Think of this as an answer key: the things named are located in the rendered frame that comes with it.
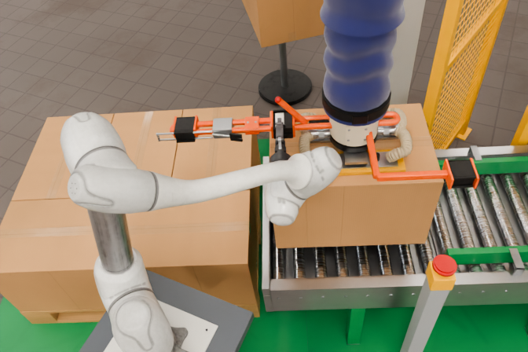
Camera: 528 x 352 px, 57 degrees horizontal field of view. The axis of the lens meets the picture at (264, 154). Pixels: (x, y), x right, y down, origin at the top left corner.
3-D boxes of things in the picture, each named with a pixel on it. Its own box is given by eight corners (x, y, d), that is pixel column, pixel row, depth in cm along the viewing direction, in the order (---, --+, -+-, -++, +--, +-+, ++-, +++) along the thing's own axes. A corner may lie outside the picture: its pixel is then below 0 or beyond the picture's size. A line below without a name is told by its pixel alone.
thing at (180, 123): (199, 124, 180) (197, 115, 176) (197, 139, 175) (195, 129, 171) (177, 126, 180) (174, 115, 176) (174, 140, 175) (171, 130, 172)
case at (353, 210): (407, 167, 222) (420, 102, 192) (425, 243, 195) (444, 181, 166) (276, 173, 226) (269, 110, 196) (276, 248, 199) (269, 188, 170)
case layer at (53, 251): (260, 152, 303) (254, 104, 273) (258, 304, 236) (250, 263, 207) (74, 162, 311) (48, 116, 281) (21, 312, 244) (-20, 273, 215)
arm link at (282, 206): (284, 196, 160) (310, 175, 153) (284, 236, 150) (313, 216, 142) (258, 182, 156) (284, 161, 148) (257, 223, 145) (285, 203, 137)
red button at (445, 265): (451, 259, 151) (454, 252, 148) (457, 280, 146) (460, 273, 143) (428, 260, 151) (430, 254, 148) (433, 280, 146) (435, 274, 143)
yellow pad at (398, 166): (401, 152, 176) (402, 142, 173) (405, 173, 170) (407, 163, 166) (306, 156, 179) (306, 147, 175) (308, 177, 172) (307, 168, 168)
